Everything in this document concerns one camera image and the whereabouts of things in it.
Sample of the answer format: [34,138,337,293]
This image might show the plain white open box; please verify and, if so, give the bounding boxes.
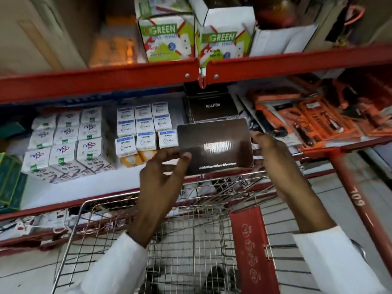
[249,24,319,57]

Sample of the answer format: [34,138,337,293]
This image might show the yellow and white bulb box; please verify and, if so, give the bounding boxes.
[120,150,158,167]

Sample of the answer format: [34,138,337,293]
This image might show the green and white carton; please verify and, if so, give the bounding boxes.
[138,13,196,63]
[134,0,192,19]
[187,0,256,68]

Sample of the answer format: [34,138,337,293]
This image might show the person's right forearm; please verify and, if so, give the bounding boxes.
[276,183,390,294]

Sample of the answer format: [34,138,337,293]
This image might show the person's left forearm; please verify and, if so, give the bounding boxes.
[66,197,176,294]

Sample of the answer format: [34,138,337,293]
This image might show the stack of green boxes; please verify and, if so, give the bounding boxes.
[0,152,29,211]

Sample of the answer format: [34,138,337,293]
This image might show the glossy dark brown box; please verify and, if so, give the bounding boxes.
[177,118,254,177]

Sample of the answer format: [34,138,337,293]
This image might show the stack of white pink-print boxes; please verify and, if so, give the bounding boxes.
[21,106,116,185]

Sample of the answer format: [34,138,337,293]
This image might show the orange plastic packet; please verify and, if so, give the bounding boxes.
[88,15,139,68]

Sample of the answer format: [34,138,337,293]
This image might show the red metal shelf rack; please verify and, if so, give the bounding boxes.
[0,43,392,268]

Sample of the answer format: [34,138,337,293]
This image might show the person's left hand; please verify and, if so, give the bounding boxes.
[138,147,192,212]

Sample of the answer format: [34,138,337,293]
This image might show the large brown cardboard box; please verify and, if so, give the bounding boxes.
[0,0,103,75]

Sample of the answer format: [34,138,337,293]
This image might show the pile of orange tool kits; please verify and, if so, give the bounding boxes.
[246,73,392,152]

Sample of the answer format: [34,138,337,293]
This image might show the person's right hand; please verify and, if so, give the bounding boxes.
[249,131,307,202]

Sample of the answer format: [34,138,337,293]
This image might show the dark brown shelf boxes stack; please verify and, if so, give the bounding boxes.
[183,82,240,123]

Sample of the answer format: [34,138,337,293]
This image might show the white socket strips pile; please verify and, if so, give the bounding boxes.
[0,209,81,243]

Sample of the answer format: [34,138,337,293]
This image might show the stack of white blue-label boxes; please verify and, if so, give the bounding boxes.
[115,101,179,159]

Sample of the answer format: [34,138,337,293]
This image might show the red cart seat flap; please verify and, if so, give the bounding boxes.
[229,206,281,294]

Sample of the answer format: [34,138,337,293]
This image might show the wire shopping cart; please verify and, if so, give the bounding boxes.
[50,168,323,294]

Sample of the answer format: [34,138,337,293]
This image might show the person's black shoe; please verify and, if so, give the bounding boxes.
[205,266,228,294]
[139,266,161,294]

